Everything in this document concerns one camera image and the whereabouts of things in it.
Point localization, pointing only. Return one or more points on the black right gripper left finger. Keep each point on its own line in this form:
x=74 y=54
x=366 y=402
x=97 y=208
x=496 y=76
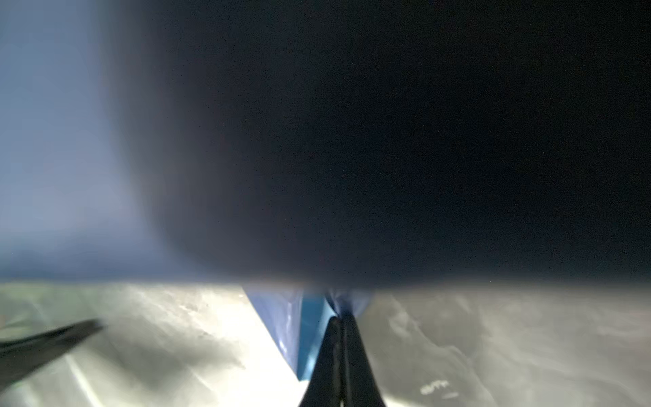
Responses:
x=325 y=387

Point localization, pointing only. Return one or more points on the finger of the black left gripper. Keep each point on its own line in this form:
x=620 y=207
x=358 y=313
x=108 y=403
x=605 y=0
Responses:
x=22 y=357

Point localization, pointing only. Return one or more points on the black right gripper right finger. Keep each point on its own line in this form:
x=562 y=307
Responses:
x=359 y=388

